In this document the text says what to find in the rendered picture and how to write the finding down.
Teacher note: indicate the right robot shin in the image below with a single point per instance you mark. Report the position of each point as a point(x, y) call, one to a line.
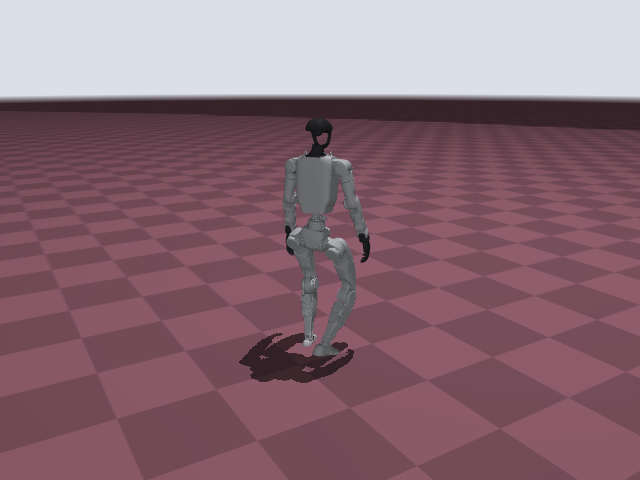
point(339, 315)

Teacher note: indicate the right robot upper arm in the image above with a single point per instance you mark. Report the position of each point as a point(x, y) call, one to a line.
point(344, 169)

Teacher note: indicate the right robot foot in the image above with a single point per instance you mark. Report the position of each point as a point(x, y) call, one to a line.
point(321, 350)

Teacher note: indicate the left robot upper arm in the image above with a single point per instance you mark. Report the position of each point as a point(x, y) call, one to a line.
point(290, 182)

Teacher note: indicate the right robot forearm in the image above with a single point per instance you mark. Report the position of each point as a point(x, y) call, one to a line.
point(358, 219)

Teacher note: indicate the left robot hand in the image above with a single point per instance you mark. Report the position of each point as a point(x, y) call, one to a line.
point(288, 231)

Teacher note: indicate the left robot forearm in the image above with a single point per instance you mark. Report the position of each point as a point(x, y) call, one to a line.
point(290, 215)

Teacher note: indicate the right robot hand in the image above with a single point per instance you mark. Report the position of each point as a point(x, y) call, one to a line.
point(366, 246)

